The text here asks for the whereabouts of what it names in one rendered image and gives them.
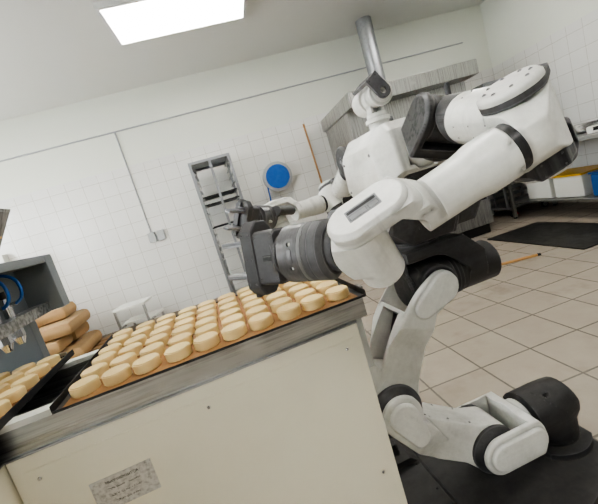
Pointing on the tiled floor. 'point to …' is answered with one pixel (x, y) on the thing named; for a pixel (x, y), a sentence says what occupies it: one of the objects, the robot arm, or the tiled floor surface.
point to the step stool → (137, 315)
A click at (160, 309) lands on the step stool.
